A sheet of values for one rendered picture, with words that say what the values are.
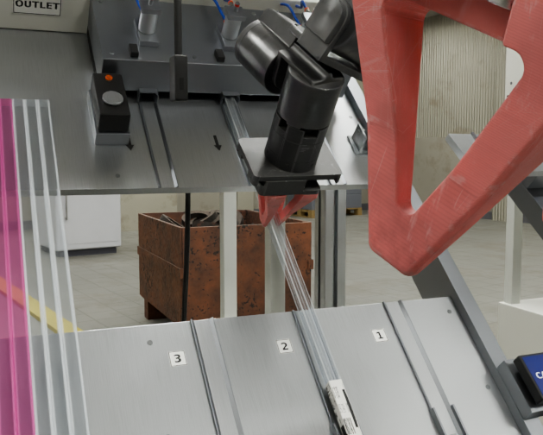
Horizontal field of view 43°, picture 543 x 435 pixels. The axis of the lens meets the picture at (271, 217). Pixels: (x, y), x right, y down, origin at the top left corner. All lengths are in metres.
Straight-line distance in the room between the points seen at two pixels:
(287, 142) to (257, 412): 0.26
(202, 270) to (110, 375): 2.94
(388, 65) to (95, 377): 0.53
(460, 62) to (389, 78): 11.65
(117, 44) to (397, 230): 0.75
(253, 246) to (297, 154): 2.97
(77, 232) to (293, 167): 6.45
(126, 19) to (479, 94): 10.68
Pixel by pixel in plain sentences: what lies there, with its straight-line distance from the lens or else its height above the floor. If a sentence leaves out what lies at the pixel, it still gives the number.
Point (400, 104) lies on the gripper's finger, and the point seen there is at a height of 1.03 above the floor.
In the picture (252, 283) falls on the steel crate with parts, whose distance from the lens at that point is 3.69.
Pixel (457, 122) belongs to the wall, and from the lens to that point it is 11.74.
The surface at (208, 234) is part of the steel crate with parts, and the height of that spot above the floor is 0.61.
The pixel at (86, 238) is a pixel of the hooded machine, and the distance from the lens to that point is 7.16.
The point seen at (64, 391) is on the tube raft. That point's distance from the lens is 0.63.
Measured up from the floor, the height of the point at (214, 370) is 0.81.
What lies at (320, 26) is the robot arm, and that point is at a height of 1.13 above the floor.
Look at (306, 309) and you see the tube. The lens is 0.72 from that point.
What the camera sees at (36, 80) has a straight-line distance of 0.92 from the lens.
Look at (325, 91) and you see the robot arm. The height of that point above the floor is 1.08.
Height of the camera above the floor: 1.02
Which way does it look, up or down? 5 degrees down
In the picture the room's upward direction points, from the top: straight up
